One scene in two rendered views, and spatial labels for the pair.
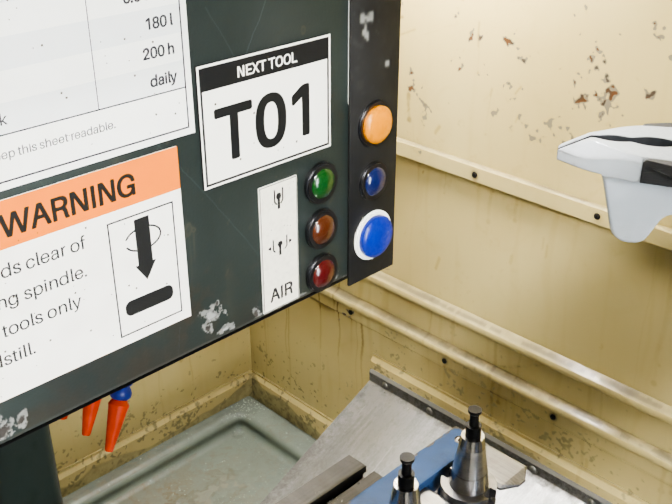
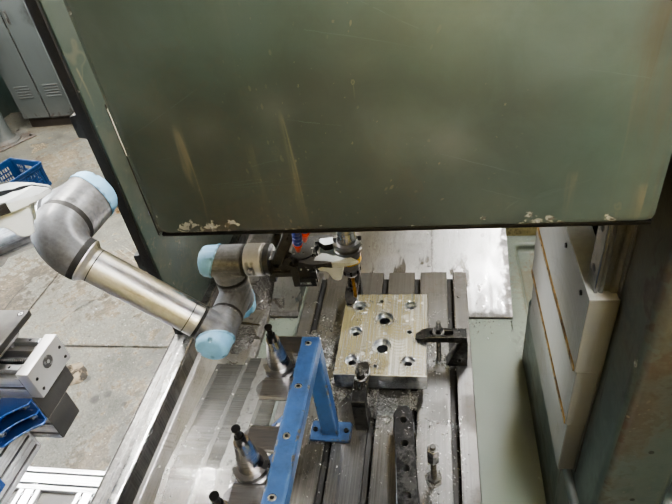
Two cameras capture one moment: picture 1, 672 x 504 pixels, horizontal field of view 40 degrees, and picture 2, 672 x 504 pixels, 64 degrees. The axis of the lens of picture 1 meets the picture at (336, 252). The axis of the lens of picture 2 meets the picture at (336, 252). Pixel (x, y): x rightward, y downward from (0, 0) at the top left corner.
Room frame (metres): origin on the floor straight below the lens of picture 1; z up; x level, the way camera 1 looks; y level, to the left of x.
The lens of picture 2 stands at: (1.28, -0.17, 2.05)
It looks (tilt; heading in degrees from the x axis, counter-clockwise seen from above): 38 degrees down; 149
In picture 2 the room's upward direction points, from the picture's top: 10 degrees counter-clockwise
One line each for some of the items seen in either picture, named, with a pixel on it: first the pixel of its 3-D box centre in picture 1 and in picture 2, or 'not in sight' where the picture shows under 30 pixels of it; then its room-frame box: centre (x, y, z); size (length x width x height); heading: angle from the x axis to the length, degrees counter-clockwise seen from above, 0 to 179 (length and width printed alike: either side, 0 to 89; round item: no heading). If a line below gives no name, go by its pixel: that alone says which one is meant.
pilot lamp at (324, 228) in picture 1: (322, 229); not in sight; (0.53, 0.01, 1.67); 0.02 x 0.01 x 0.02; 135
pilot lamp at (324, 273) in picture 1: (323, 273); not in sight; (0.53, 0.01, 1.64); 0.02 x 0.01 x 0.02; 135
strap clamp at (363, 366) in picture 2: not in sight; (362, 389); (0.57, 0.27, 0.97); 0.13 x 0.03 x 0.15; 135
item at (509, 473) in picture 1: (497, 468); not in sight; (0.84, -0.19, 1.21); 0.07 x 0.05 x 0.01; 45
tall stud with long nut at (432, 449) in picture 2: not in sight; (433, 463); (0.81, 0.26, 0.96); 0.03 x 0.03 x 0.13
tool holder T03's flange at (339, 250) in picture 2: not in sight; (347, 243); (0.50, 0.33, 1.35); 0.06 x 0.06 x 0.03
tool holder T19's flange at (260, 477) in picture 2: not in sight; (251, 467); (0.72, -0.07, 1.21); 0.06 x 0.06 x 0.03
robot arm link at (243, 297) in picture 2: not in sight; (234, 298); (0.32, 0.12, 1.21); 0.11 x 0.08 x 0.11; 134
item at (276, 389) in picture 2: not in sight; (273, 388); (0.61, 0.05, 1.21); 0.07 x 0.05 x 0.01; 45
